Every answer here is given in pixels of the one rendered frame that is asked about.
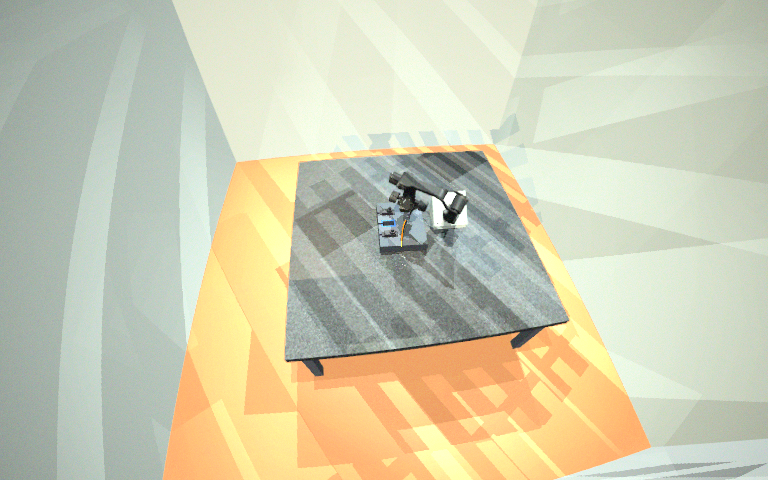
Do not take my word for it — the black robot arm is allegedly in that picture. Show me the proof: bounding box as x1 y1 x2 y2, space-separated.
389 172 468 224

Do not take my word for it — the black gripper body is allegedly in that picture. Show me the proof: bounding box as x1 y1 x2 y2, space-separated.
389 191 429 212

